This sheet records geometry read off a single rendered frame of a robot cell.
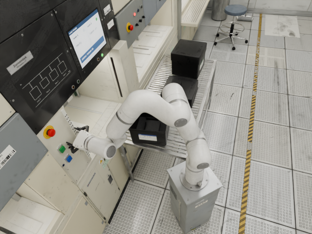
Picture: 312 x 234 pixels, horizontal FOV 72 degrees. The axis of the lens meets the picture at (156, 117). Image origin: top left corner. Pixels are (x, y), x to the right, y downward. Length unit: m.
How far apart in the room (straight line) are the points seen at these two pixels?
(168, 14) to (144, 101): 2.17
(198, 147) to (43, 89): 0.80
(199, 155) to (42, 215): 1.01
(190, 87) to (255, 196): 1.24
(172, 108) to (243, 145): 1.95
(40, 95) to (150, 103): 0.51
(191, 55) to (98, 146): 1.36
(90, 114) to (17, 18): 1.06
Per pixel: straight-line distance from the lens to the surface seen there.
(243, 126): 2.89
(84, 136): 1.22
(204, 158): 1.15
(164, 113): 0.84
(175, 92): 0.91
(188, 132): 1.02
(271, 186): 2.54
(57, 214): 1.53
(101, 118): 1.82
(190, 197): 1.49
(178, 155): 1.63
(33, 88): 1.07
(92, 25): 1.36
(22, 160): 1.12
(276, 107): 3.27
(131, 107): 0.87
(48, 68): 1.12
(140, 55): 2.45
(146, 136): 1.62
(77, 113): 1.94
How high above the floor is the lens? 2.15
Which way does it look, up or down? 48 degrees down
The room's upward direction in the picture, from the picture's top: 7 degrees counter-clockwise
